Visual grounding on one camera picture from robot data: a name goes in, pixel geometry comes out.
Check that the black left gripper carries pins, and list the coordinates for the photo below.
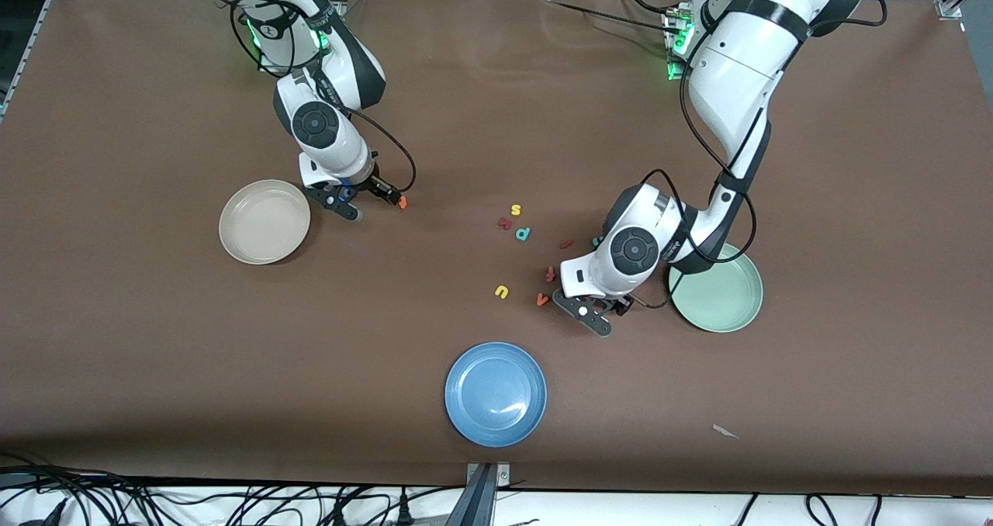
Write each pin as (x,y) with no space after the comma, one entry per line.
(621,303)

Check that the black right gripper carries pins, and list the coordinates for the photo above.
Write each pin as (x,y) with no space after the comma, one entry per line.
(378,187)

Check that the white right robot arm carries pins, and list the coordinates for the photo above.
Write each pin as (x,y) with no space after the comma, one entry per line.
(318,122)

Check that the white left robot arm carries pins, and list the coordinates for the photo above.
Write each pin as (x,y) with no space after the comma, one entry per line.
(737,68)

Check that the light green plate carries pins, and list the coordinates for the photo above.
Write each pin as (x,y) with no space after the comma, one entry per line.
(721,297)

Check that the brown table cover sheet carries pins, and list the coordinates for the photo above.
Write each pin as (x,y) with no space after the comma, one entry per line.
(465,122)

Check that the beige brown plate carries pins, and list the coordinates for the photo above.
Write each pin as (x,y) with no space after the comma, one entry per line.
(264,222)

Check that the blue plate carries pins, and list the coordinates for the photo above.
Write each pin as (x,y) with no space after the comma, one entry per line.
(495,394)

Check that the white paper scrap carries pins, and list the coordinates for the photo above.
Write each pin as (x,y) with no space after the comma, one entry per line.
(724,431)

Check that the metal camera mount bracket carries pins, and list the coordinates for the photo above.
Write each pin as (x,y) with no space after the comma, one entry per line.
(485,475)

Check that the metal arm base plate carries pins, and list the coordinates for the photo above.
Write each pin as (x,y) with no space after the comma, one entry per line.
(673,54)

